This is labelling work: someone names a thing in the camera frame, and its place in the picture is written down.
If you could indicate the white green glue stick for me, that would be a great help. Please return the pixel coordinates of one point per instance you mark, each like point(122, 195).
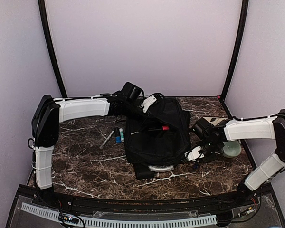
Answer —
point(121, 134)

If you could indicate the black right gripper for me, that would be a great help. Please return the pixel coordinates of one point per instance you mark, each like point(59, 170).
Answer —
point(211, 158)

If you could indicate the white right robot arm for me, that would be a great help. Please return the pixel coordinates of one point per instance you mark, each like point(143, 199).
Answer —
point(216, 133)

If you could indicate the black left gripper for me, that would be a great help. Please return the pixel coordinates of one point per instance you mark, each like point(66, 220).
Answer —
point(148, 117)

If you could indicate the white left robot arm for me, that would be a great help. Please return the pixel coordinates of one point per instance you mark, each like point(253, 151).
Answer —
point(51, 112)

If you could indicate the blue capped black marker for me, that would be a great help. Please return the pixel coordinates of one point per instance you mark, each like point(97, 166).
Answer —
point(117, 136)

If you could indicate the black front rail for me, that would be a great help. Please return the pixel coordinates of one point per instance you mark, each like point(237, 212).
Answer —
point(84, 205)

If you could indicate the black frame post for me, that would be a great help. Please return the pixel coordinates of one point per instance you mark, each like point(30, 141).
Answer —
point(236, 50)
point(50, 47)

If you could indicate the grey slotted cable duct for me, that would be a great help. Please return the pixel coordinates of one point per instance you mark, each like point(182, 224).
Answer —
point(122, 220)

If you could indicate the pink and black highlighter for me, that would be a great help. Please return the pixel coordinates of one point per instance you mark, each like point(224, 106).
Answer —
point(162, 128)

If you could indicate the black right frame post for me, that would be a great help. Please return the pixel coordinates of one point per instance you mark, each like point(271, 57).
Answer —
point(236, 50)

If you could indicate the floral ceramic tile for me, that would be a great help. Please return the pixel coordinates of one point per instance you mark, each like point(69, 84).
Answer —
point(214, 120)

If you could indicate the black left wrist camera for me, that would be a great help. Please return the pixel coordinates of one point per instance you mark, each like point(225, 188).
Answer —
point(131, 91)

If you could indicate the white pen with blue cap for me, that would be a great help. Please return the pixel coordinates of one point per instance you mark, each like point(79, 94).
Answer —
point(196, 165)

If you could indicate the black student backpack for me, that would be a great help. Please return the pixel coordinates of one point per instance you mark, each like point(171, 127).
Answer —
point(154, 152)

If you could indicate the pale green ceramic bowl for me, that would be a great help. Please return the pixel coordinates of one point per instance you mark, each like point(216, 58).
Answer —
point(231, 149)

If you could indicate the black left frame post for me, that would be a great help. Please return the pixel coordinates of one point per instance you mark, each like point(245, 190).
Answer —
point(50, 47)

